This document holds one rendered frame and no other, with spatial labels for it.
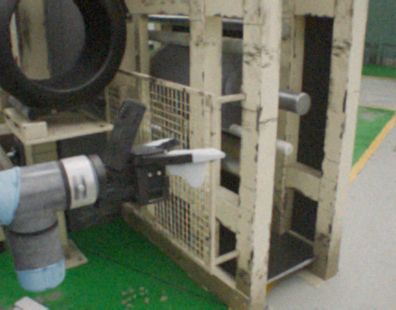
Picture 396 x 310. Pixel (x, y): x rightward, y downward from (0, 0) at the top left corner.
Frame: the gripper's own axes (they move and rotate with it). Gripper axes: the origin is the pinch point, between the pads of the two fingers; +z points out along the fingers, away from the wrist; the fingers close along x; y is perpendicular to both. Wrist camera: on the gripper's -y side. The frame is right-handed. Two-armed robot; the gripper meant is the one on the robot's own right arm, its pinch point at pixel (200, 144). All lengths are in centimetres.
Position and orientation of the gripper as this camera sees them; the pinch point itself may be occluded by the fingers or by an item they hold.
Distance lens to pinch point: 77.0
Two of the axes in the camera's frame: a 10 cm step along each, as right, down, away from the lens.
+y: 0.7, 9.7, 2.2
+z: 8.5, -1.7, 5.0
